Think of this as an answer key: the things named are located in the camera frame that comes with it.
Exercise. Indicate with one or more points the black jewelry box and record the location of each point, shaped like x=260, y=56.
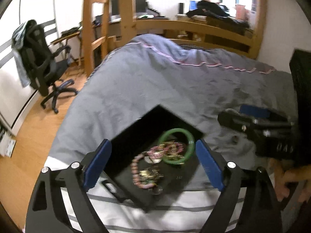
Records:
x=135, y=171

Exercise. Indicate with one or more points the green jade bangle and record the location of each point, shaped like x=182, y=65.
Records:
x=176, y=153

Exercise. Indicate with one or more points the person's right hand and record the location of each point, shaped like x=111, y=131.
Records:
x=290, y=176

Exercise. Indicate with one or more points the light blue garment on chair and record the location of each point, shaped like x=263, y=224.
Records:
x=18, y=45

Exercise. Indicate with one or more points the pile of dark clothes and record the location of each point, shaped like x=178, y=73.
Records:
x=207, y=8

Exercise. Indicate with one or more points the grey blue duvet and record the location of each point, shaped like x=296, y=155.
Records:
x=194, y=84

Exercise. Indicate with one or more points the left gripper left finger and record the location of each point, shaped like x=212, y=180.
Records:
x=46, y=210

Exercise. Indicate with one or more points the wooden desk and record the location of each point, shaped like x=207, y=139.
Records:
x=63, y=41

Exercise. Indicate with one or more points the black computer monitor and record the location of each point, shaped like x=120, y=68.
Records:
x=132, y=7

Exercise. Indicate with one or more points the black office chair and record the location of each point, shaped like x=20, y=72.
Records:
x=44, y=67

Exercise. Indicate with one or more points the striped white bed sheet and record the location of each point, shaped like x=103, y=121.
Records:
x=187, y=213

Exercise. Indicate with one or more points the wooden bed frame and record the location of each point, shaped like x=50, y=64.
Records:
x=130, y=26

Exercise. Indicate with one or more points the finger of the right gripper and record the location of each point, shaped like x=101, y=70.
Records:
x=263, y=113
x=254, y=127

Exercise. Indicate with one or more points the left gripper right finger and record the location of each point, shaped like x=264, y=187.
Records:
x=247, y=201

